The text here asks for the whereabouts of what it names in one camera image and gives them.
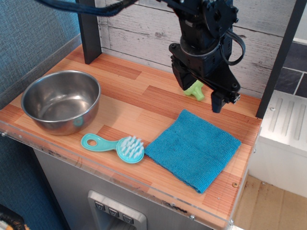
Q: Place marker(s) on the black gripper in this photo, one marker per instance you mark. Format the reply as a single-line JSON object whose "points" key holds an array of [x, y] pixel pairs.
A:
{"points": [[211, 67]]}

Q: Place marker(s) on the green toy broccoli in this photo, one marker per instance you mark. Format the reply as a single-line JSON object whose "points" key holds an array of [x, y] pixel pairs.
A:
{"points": [[196, 90]]}

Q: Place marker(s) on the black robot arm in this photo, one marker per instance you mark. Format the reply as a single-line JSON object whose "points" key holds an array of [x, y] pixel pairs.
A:
{"points": [[203, 22]]}

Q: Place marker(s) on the blue cloth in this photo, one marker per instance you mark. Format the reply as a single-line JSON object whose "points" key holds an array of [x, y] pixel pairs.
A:
{"points": [[193, 150]]}

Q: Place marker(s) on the teal dish brush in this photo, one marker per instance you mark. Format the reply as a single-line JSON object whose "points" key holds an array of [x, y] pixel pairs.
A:
{"points": [[129, 149]]}

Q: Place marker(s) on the white toy sink unit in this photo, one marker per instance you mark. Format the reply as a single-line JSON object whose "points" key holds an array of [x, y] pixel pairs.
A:
{"points": [[280, 155]]}

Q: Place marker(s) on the clear acrylic edge guard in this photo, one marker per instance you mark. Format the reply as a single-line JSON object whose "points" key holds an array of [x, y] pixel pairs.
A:
{"points": [[71, 176]]}

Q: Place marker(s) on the stainless steel bowl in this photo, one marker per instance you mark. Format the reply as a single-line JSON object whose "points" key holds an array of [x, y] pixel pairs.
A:
{"points": [[63, 102]]}

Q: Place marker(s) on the silver dispenser panel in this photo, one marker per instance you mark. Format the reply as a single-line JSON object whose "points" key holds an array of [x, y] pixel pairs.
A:
{"points": [[109, 214]]}

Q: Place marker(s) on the grey toy fridge cabinet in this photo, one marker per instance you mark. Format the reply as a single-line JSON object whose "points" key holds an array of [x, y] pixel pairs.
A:
{"points": [[153, 175]]}

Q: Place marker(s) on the right black post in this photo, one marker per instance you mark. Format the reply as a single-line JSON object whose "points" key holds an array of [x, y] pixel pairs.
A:
{"points": [[281, 56]]}

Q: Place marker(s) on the black post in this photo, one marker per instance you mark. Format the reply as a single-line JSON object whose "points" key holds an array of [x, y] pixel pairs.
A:
{"points": [[90, 37], [281, 56]]}

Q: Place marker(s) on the left black post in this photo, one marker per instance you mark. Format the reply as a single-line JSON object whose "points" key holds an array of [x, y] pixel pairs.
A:
{"points": [[90, 37]]}

